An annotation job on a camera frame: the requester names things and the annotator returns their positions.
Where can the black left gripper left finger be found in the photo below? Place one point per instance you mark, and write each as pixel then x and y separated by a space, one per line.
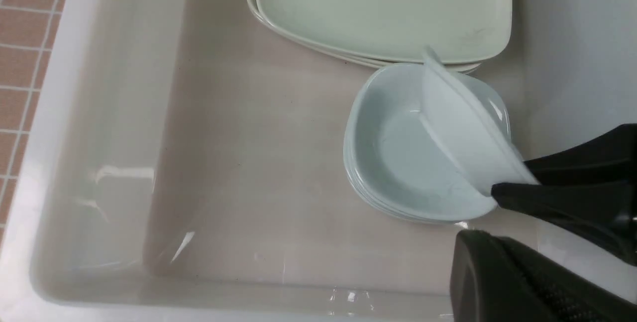
pixel 498 279

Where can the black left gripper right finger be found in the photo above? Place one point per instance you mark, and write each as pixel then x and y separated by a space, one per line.
pixel 588 190

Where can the white bowl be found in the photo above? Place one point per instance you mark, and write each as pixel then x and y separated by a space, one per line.
pixel 465 132

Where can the stack of white bowls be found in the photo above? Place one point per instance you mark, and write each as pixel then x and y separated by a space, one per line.
pixel 391 161

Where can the stack of white square plates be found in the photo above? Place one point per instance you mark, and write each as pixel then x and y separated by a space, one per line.
pixel 376 33

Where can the large white plastic bin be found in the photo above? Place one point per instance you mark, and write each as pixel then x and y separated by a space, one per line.
pixel 185 164

